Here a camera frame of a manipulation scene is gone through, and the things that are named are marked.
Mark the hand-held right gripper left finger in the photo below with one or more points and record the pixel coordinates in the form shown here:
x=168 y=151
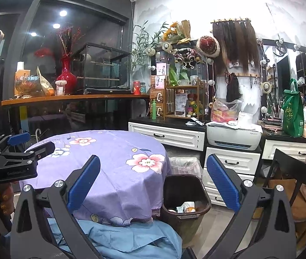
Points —
x=84 y=183

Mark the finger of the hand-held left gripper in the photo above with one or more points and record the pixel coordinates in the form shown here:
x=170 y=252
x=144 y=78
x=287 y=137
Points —
x=39 y=149
x=18 y=139

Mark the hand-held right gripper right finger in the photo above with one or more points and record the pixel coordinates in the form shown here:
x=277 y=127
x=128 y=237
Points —
x=223 y=183

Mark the black trash bin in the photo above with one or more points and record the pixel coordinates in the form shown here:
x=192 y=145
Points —
x=185 y=191

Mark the white stacked drawer unit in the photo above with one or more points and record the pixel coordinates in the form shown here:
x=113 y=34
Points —
x=234 y=162

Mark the round table, purple floral cloth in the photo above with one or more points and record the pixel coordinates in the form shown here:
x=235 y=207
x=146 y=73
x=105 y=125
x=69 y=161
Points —
x=115 y=172

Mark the bin with clear liner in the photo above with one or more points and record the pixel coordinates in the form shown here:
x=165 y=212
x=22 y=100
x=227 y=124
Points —
x=185 y=164

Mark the white printer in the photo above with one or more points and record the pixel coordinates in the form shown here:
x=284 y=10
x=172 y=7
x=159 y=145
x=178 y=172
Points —
x=234 y=137

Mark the glass lotus bowl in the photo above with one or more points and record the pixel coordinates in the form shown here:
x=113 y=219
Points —
x=30 y=83

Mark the gold snack bag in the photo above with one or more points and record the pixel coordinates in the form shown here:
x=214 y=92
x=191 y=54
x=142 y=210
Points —
x=44 y=85

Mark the orange printed box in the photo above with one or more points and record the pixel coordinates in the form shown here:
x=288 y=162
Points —
x=19 y=77

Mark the wooden topped black counter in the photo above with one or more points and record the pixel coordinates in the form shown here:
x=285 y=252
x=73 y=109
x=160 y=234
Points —
x=74 y=98

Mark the clear plastic dessert cup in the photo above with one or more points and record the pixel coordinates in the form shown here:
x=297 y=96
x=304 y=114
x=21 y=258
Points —
x=60 y=87

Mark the white tissue roll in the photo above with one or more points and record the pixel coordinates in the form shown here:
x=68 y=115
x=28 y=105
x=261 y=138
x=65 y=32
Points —
x=244 y=120

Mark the white tube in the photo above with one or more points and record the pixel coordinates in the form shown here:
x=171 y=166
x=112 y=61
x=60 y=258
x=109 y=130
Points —
x=197 y=121

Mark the long white drawer cabinet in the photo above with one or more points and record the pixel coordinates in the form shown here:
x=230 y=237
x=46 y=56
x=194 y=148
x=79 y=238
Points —
x=169 y=137

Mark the clear plastic bag of snacks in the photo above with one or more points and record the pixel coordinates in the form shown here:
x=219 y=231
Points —
x=224 y=112

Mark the black chair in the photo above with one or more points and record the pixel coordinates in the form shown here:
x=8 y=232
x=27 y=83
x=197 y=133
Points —
x=293 y=164

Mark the white paper cup stack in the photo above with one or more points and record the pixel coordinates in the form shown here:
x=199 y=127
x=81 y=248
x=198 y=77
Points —
x=20 y=65

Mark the person's blue clothing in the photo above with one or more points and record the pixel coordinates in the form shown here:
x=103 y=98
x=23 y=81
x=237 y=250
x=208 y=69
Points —
x=131 y=240

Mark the white vanity drawer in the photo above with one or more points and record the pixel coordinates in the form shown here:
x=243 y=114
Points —
x=290 y=147

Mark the red vase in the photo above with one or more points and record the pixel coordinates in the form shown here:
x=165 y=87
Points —
x=66 y=72

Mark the brown packet white label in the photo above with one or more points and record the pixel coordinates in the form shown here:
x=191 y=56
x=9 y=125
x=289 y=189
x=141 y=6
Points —
x=181 y=104

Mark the brown coffee box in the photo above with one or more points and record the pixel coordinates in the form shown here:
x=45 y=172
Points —
x=160 y=110
x=158 y=95

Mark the dark hanging wig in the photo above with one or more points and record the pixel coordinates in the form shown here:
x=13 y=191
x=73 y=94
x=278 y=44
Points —
x=232 y=87

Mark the green tote bag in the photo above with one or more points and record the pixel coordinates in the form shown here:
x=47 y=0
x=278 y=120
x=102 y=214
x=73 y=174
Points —
x=293 y=113

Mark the green plastic bottle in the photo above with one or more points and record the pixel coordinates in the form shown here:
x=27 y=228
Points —
x=154 y=109

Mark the glass display case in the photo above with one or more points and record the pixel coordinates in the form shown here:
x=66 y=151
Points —
x=99 y=67

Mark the wooden shelf rack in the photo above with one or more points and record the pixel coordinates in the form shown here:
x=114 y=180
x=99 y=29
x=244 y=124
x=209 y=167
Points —
x=188 y=87

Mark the red tin can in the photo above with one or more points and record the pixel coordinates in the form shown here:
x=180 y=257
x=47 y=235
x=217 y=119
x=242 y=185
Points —
x=136 y=87

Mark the red dried branches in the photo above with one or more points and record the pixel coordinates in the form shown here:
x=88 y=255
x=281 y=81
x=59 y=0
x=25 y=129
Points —
x=68 y=40

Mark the teal jar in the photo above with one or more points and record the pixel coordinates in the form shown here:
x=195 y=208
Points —
x=143 y=88

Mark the pink white box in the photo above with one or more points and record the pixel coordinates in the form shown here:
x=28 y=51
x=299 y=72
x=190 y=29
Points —
x=159 y=81

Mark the large vanity mirror with bulbs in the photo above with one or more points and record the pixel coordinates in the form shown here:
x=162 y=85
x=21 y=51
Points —
x=282 y=70

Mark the ornate headdress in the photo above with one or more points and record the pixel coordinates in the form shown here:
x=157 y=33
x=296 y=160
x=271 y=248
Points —
x=186 y=55

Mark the red embroidered hat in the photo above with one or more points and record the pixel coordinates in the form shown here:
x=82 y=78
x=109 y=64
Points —
x=207 y=45

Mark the small vanity mirror with bulbs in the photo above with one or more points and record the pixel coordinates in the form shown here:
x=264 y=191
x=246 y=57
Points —
x=153 y=59

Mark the hanging hair extensions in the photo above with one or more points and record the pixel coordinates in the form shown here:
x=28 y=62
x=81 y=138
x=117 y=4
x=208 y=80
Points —
x=235 y=40

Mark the green bamboo plant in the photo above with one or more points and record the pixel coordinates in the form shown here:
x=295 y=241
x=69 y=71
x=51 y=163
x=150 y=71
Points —
x=145 y=43

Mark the yellow flower bouquet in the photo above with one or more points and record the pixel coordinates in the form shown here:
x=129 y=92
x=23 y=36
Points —
x=178 y=32

